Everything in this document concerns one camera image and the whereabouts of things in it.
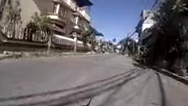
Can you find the concrete kerb strip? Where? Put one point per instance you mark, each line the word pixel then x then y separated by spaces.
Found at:
pixel 31 54

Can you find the multi-storey building with balconies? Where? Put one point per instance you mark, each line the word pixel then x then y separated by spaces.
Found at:
pixel 30 2

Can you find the small tree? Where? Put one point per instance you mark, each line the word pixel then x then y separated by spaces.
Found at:
pixel 40 21

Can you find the pale railing fence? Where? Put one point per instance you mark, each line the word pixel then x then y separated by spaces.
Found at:
pixel 63 40

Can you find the palm bush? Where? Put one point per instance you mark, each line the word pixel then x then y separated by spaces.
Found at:
pixel 87 36

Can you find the concrete pavement strip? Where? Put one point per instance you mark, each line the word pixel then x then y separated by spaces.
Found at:
pixel 183 78

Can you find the white building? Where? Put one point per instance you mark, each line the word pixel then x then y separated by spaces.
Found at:
pixel 147 22

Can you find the distant trees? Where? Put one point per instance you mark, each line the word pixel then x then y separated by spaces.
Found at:
pixel 124 45

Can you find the dark row of trees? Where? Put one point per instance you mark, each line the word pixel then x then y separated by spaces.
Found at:
pixel 174 37

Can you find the grey asphalt road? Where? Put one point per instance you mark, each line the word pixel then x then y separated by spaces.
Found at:
pixel 79 74

